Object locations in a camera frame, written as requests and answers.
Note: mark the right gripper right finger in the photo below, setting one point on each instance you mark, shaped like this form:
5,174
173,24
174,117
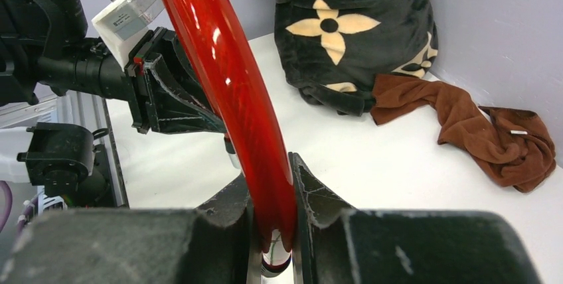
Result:
338,243

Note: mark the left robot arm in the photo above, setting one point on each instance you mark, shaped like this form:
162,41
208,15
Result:
51,42

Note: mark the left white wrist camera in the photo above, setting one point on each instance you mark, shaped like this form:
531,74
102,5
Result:
123,23

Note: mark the brown towel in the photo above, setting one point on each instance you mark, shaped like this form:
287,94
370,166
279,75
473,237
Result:
511,146

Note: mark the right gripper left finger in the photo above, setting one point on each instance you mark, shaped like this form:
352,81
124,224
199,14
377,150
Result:
206,244

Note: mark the red cable lock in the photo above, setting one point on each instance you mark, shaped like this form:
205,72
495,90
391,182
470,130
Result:
216,45

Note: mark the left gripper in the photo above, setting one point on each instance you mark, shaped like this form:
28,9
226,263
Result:
168,98

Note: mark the black floral plush blanket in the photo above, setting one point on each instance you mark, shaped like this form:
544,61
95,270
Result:
332,50

